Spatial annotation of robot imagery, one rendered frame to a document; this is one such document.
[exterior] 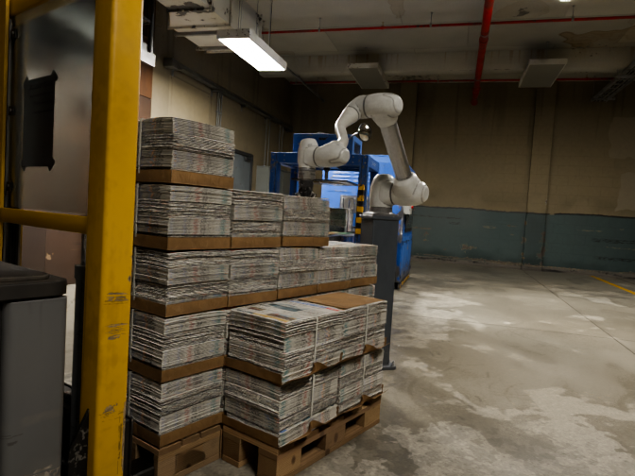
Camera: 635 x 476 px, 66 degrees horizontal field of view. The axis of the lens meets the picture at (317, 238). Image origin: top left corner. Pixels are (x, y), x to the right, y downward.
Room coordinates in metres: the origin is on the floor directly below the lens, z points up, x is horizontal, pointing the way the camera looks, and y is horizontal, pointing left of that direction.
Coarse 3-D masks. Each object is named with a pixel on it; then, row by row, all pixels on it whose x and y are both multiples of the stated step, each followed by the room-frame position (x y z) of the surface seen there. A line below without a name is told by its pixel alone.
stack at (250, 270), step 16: (240, 256) 1.92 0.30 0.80; (256, 256) 1.99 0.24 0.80; (272, 256) 2.07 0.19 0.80; (288, 256) 2.16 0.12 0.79; (304, 256) 2.25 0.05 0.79; (320, 256) 2.36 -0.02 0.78; (336, 256) 2.47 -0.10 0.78; (352, 256) 2.60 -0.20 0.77; (368, 256) 2.74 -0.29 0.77; (240, 272) 1.92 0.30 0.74; (256, 272) 2.00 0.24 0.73; (272, 272) 2.07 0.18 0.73; (288, 272) 2.16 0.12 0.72; (304, 272) 2.26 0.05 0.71; (320, 272) 2.37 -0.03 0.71; (336, 272) 2.48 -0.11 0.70; (352, 272) 2.60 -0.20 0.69; (368, 272) 2.73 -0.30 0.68; (240, 288) 1.93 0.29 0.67; (256, 288) 2.00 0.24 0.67; (272, 288) 2.08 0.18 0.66; (352, 288) 2.62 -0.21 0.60; (368, 288) 2.75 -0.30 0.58; (256, 304) 2.01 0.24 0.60; (224, 336) 1.88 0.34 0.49; (224, 352) 1.88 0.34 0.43; (224, 368) 1.88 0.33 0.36; (224, 384) 1.89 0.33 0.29; (224, 400) 1.89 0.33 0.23
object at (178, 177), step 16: (144, 176) 1.74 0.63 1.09; (160, 176) 1.68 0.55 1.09; (176, 176) 1.66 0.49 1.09; (192, 176) 1.71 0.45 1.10; (208, 176) 1.77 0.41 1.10; (144, 240) 1.73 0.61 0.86; (160, 240) 1.67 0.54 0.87; (176, 240) 1.67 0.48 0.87; (192, 240) 1.73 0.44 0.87; (208, 240) 1.79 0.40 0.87; (224, 240) 1.85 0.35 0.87; (144, 304) 1.72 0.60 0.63; (160, 304) 1.66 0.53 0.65; (176, 304) 1.68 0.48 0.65; (192, 304) 1.74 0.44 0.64; (208, 304) 1.80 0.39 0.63; (224, 304) 1.87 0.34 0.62; (144, 368) 1.71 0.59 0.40; (176, 368) 1.69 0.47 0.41; (192, 368) 1.75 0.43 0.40; (208, 368) 1.81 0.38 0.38; (208, 416) 1.82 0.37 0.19; (144, 432) 1.70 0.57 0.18; (176, 432) 1.70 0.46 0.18; (192, 432) 1.76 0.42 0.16
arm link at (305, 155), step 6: (306, 138) 2.51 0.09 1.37; (300, 144) 2.51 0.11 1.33; (306, 144) 2.49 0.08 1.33; (312, 144) 2.49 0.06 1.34; (300, 150) 2.50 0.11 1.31; (306, 150) 2.48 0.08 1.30; (312, 150) 2.46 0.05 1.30; (300, 156) 2.50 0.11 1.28; (306, 156) 2.47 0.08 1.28; (312, 156) 2.45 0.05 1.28; (300, 162) 2.50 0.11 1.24; (306, 162) 2.48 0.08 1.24; (312, 162) 2.47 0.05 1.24; (312, 168) 2.51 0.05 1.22
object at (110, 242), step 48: (96, 0) 1.31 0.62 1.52; (96, 48) 1.31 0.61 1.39; (96, 96) 1.30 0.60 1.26; (96, 144) 1.30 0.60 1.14; (96, 192) 1.29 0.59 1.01; (96, 240) 1.28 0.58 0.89; (96, 288) 1.28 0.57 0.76; (96, 336) 1.27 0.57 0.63; (96, 384) 1.27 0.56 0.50; (96, 432) 1.27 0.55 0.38
